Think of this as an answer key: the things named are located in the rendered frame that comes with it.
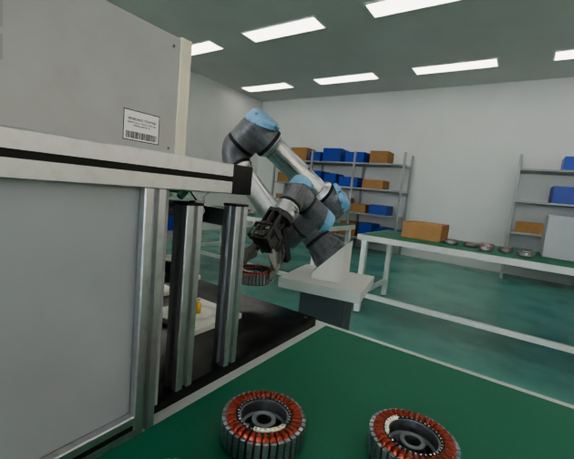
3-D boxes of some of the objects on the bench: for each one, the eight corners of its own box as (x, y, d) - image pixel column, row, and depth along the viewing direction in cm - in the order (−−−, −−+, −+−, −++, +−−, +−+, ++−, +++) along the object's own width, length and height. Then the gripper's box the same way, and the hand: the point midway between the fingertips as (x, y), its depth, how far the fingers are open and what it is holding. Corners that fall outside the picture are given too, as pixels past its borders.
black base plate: (160, 272, 123) (160, 266, 123) (315, 325, 87) (316, 317, 87) (-6, 300, 84) (-6, 290, 84) (152, 415, 49) (152, 401, 48)
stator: (217, 413, 50) (219, 390, 50) (290, 407, 53) (292, 384, 53) (224, 476, 39) (226, 446, 39) (315, 464, 43) (318, 436, 42)
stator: (464, 456, 46) (468, 431, 46) (445, 515, 37) (451, 484, 37) (384, 418, 53) (386, 395, 52) (352, 460, 44) (355, 433, 43)
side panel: (140, 416, 48) (152, 188, 45) (153, 426, 47) (167, 189, 43) (-205, 602, 25) (-239, 160, 22) (-204, 634, 24) (-240, 162, 20)
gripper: (251, 202, 105) (215, 256, 95) (302, 209, 94) (267, 270, 85) (262, 220, 111) (230, 272, 101) (312, 229, 100) (281, 287, 91)
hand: (251, 276), depth 95 cm, fingers closed on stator, 13 cm apart
